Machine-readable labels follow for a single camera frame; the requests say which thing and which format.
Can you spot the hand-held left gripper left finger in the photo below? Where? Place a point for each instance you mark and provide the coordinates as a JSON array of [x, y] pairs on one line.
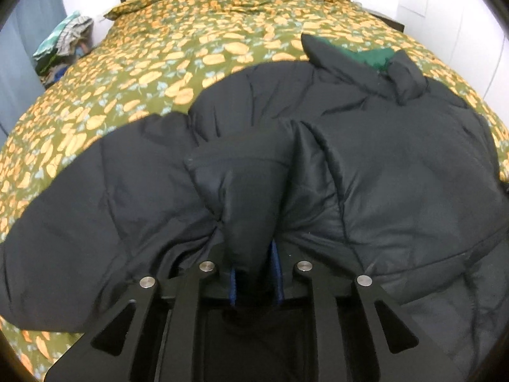
[[233, 284]]

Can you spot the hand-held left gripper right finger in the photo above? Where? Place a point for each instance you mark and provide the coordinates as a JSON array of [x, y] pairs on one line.
[[277, 276]]

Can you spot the black puffer jacket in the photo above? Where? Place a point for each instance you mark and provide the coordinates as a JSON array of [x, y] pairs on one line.
[[397, 167]]

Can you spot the pile of mixed clothes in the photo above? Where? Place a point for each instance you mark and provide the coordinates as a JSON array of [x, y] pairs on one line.
[[63, 43]]

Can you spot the olive floral duvet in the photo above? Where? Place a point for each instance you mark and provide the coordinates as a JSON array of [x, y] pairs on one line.
[[159, 67]]

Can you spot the grey-blue curtain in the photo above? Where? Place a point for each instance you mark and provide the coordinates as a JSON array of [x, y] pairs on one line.
[[24, 47]]

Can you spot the white wardrobe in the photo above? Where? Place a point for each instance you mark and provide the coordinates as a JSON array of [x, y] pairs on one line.
[[469, 16]]

